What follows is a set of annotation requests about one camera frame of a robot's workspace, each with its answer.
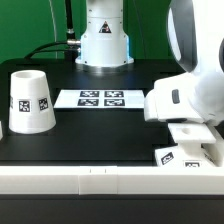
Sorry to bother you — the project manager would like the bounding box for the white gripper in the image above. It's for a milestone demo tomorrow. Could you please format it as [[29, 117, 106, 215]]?
[[144, 73, 204, 123]]

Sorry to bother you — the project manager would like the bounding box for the white lamp base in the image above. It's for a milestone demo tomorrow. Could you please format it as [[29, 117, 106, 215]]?
[[155, 123, 216, 168]]

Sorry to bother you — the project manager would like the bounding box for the white conical lamp shade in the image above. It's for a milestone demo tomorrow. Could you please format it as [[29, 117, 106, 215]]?
[[9, 70, 56, 134]]

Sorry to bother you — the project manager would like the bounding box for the white marker sheet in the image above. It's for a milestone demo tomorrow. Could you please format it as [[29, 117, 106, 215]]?
[[54, 90, 144, 109]]

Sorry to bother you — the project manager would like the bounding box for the white part at left edge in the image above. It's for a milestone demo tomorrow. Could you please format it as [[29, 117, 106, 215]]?
[[0, 121, 3, 141]]

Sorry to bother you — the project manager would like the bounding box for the black cable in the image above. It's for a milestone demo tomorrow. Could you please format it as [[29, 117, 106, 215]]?
[[23, 0, 82, 61]]

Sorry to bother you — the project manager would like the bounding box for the white frame wall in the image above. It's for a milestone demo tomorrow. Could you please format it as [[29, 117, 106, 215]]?
[[0, 126, 224, 196]]

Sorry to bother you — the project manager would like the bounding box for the thin grey cable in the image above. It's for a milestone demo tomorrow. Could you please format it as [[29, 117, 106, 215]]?
[[48, 0, 58, 60]]

